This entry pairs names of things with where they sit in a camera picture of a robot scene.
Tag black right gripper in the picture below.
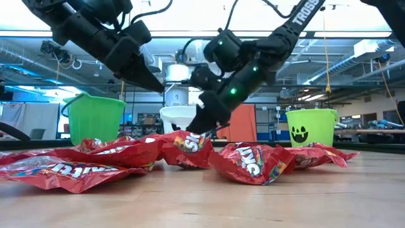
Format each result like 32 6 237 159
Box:
185 74 264 136

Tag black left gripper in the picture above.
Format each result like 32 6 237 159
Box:
56 17 166 94

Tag red Skittles bag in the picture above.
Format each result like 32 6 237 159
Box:
208 142 297 186
0 155 156 194
308 142 361 162
156 129 215 170
278 144 349 175
77 136 137 153
47 141 164 169

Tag red translucent candy pack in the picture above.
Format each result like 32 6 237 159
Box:
0 150 56 165

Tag white jack-o-lantern bucket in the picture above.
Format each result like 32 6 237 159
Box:
159 105 199 134

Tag white cylindrical tank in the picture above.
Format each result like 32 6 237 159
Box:
164 63 191 107

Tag orange cloth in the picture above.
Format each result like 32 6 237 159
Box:
218 104 258 143

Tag shelf with boxes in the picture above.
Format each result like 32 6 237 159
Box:
119 112 165 140

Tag dark green plastic bucket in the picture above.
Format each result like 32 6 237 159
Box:
61 92 127 146

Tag blue panel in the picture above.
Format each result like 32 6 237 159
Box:
256 131 292 143

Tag black ceiling-hung device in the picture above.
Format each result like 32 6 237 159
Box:
40 40 72 64

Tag white curtain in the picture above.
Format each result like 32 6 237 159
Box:
0 103 61 141

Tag lime green jack-o-lantern bucket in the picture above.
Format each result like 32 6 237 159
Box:
285 108 339 148

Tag fluorescent ceiling light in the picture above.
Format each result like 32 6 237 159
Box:
297 94 327 102

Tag grey chair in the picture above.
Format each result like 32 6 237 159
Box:
30 128 47 140

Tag wooden workbench with tools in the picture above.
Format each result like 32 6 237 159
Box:
333 118 405 144

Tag white ceiling unit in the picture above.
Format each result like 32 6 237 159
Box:
353 39 395 58

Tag silver flexible duct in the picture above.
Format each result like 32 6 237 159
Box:
140 44 156 66

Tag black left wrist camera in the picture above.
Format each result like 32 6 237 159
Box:
121 19 153 46

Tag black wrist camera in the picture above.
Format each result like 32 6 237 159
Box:
121 19 153 46
189 65 224 93

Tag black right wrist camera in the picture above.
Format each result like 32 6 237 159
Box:
189 65 224 93

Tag black hose reel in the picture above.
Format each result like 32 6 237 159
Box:
174 49 188 64

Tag yellow hanging cord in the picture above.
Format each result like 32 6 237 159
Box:
321 6 332 95

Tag silver ceiling duct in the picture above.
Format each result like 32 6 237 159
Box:
303 39 396 86

